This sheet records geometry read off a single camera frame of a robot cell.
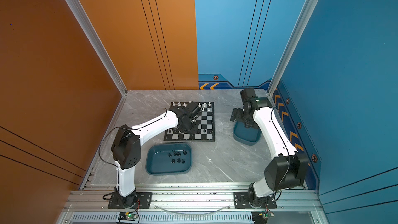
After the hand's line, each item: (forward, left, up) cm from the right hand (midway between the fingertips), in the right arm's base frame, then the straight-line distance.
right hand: (239, 121), depth 81 cm
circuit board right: (-40, -7, -21) cm, 45 cm away
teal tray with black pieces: (-13, +39, -18) cm, 45 cm away
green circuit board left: (-40, +54, -19) cm, 70 cm away
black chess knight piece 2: (-15, +33, -17) cm, 40 cm away
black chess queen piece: (-10, +30, -16) cm, 35 cm away
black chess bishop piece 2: (-15, +36, -17) cm, 43 cm away
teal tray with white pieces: (-2, -6, -13) cm, 15 cm away
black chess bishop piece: (-11, +33, -16) cm, 39 cm away
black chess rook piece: (-12, +39, -17) cm, 44 cm away
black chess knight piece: (-11, +36, -16) cm, 41 cm away
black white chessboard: (+10, +18, -15) cm, 26 cm away
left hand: (0, +24, -9) cm, 26 cm away
